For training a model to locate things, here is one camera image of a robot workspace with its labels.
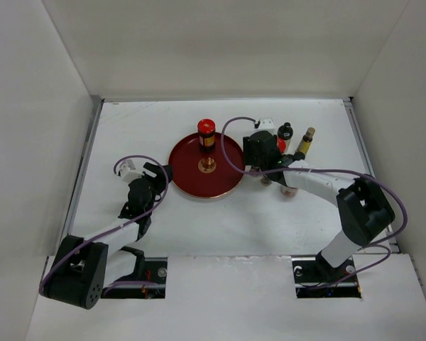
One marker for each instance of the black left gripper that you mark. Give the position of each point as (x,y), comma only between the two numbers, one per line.
(160,185)

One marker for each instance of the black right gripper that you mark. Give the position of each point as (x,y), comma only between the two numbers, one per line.
(249,158)

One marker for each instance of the grey lid sauce jar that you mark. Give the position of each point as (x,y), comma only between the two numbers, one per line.
(288,191)

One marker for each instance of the yellow label gold cap bottle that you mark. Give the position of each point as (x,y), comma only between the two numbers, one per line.
(304,144)

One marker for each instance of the tall red lid chili jar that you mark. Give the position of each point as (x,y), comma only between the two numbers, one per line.
(206,130)

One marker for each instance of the small black cap spice jar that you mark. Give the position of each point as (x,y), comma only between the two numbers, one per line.
(265,181)

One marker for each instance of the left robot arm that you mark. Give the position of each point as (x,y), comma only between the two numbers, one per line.
(106,265)

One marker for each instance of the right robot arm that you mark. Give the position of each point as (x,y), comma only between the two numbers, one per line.
(364,211)

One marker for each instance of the white bottle black cap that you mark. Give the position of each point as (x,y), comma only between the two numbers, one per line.
(284,136)

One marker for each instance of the round red lacquer tray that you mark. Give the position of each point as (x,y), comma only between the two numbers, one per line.
(207,175)

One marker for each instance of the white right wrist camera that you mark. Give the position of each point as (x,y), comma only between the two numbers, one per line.
(264,124)

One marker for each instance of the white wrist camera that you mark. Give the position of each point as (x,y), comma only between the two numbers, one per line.
(264,124)
(128,172)

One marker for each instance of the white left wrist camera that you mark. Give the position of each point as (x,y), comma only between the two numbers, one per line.
(128,172)

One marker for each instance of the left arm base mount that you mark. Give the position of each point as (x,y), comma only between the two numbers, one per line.
(148,281)

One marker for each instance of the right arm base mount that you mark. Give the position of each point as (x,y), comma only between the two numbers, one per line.
(311,282)

